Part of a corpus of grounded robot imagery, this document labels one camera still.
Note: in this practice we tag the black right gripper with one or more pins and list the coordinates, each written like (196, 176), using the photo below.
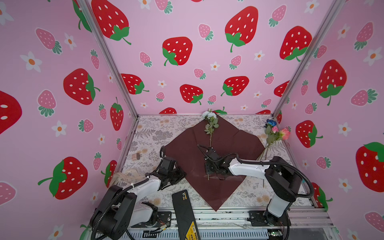
(207, 170)

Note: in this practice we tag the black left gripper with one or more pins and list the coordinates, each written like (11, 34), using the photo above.
(181, 174)

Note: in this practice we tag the dark red wrapping paper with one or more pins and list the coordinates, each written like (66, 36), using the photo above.
(226, 139)

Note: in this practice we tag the white fake flower stem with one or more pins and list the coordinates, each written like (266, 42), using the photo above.
(211, 126)

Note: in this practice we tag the small pink fake rose stem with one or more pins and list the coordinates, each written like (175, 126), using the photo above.
(274, 129)

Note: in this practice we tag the blue fake rose stem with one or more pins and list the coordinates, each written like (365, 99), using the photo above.
(270, 122)

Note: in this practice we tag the large pink fake rose stem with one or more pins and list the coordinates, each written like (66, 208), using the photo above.
(285, 133)

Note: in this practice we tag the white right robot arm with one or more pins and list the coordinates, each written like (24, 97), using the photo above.
(287, 182)

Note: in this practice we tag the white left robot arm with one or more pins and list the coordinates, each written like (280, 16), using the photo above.
(122, 208)

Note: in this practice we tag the small brown ribbon spool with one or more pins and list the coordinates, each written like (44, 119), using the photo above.
(136, 157)

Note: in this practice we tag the beige ribbon pile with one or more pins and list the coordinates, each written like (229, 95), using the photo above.
(130, 178)

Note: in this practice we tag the black flat device yellow label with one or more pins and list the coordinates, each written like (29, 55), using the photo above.
(187, 226)

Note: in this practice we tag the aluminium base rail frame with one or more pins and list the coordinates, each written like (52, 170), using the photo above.
(235, 224)

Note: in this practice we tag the aluminium corner post right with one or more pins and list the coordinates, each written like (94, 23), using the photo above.
(324, 27)

